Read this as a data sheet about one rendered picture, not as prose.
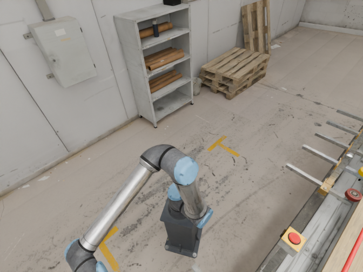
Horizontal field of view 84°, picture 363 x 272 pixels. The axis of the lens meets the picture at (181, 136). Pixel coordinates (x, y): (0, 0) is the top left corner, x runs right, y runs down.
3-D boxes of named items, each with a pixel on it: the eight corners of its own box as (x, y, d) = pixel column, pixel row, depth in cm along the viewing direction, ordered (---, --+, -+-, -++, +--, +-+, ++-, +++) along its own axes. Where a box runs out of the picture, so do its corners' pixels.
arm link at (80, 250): (153, 131, 96) (54, 256, 85) (171, 143, 89) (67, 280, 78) (163, 141, 105) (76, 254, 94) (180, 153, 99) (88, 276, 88)
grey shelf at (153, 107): (139, 117, 346) (112, 15, 240) (176, 95, 389) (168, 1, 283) (155, 128, 322) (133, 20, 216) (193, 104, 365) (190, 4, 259)
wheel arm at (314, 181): (284, 168, 156) (286, 164, 153) (286, 165, 157) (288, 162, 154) (348, 206, 131) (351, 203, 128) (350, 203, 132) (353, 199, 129)
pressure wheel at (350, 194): (349, 197, 135) (358, 188, 127) (355, 208, 129) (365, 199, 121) (336, 196, 136) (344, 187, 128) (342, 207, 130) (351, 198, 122)
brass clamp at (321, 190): (316, 191, 140) (318, 187, 137) (324, 179, 146) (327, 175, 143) (325, 197, 136) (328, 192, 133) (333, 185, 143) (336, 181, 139)
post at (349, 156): (315, 196, 152) (347, 154, 119) (317, 192, 153) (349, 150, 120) (320, 198, 150) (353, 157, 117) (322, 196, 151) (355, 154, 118)
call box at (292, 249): (276, 244, 85) (281, 237, 80) (284, 233, 89) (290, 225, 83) (292, 258, 81) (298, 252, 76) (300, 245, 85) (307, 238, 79)
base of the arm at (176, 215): (165, 216, 153) (163, 210, 147) (172, 195, 166) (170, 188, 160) (189, 222, 149) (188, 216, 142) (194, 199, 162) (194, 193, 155)
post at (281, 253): (259, 272, 116) (281, 244, 85) (263, 265, 118) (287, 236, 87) (266, 279, 113) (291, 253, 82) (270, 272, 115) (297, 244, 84)
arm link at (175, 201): (179, 189, 159) (177, 176, 147) (195, 202, 150) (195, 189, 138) (165, 202, 151) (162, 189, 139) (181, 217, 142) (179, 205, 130)
